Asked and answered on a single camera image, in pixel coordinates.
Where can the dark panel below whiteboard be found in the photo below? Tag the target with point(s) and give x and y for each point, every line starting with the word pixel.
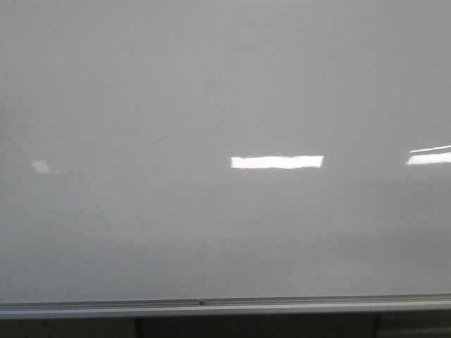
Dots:
pixel 290 325

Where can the white whiteboard with aluminium frame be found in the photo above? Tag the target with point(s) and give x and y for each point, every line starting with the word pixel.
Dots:
pixel 224 157

